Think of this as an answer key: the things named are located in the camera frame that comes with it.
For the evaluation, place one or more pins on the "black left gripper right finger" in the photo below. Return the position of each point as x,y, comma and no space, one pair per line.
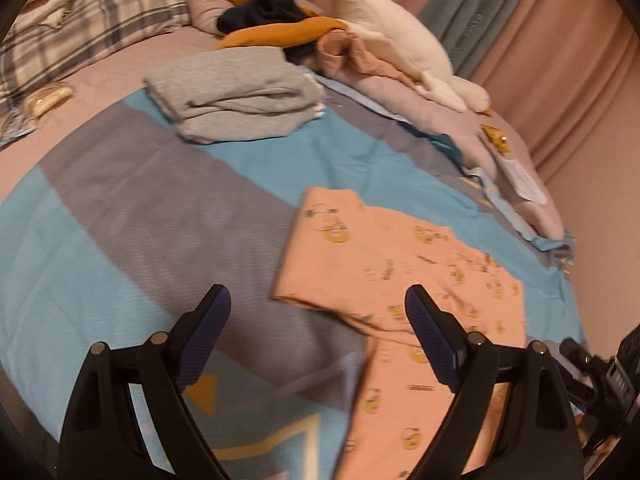
537,436

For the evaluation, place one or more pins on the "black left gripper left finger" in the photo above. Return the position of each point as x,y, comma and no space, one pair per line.
101,436

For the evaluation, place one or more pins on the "pink cartoon print garment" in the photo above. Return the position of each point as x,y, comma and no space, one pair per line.
357,261

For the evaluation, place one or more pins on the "folded grey clothes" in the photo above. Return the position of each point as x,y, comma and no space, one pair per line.
234,94

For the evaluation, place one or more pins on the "blue grey patterned bedsheet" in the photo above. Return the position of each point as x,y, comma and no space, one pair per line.
123,227

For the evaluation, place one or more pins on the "white paper sheet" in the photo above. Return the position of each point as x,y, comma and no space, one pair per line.
521,180

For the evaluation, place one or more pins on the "mauve quilt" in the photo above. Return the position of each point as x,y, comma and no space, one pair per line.
464,129

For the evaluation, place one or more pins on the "small yellow plush toy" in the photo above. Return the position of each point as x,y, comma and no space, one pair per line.
497,138

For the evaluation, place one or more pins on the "pink curtain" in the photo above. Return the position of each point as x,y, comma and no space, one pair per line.
554,70

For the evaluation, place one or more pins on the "small packaged snack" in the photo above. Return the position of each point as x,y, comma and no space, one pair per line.
44,99

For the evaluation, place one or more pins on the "white goose plush toy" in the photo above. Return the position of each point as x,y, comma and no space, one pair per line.
397,37

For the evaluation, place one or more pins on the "grey-blue curtain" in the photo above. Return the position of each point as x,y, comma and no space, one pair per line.
467,29

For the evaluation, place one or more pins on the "pink crumpled garment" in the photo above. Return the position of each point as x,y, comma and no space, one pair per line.
340,49

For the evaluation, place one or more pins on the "plaid pillow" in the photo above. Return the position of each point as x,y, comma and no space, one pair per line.
49,43

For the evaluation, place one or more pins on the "dark navy garment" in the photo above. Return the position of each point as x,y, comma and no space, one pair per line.
259,12

